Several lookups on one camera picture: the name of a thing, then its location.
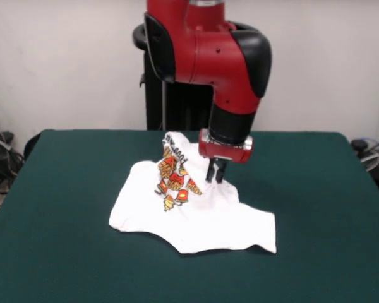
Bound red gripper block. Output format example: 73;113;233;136
197;128;254;184

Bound white printed T-shirt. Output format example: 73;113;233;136
109;131;278;256

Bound grey swivel chair base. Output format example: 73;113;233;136
359;153;379;173

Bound dark green table cloth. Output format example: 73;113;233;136
0;128;379;303

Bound black rounded chair part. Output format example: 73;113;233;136
24;132;42;158

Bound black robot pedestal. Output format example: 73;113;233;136
132;20;260;132

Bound black cable tangle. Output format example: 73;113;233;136
0;100;25;193

